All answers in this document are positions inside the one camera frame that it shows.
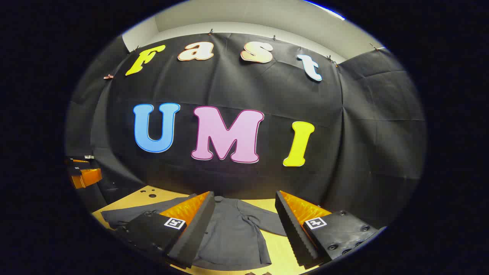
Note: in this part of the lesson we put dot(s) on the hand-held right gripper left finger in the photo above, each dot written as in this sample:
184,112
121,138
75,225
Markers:
195,233

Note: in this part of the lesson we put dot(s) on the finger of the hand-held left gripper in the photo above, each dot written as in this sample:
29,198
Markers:
78,163
88,177

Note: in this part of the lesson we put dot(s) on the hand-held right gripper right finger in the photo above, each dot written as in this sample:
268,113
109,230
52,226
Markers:
296,233

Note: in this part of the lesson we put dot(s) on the grey button shirt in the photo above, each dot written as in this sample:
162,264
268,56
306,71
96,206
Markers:
235,229

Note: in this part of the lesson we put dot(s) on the black backdrop cloth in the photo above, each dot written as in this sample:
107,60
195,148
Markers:
267,95

